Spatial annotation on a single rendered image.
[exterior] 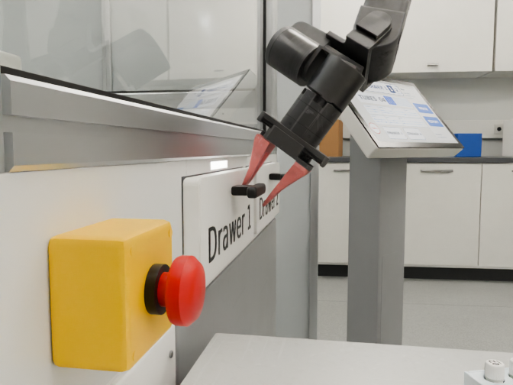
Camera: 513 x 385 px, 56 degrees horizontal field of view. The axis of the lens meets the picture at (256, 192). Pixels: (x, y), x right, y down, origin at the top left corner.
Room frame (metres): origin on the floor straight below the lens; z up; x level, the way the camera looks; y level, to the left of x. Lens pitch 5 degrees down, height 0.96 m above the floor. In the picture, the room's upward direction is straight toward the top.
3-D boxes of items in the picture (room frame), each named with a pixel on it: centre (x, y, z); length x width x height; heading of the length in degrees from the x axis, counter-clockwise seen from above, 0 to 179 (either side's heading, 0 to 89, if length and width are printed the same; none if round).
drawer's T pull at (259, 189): (0.60, 0.01, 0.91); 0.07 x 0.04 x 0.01; 170
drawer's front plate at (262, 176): (0.92, -0.02, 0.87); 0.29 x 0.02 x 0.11; 170
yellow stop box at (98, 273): (0.28, 0.08, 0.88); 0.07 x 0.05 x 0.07; 170
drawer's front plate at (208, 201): (0.61, 0.04, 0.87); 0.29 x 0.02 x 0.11; 170
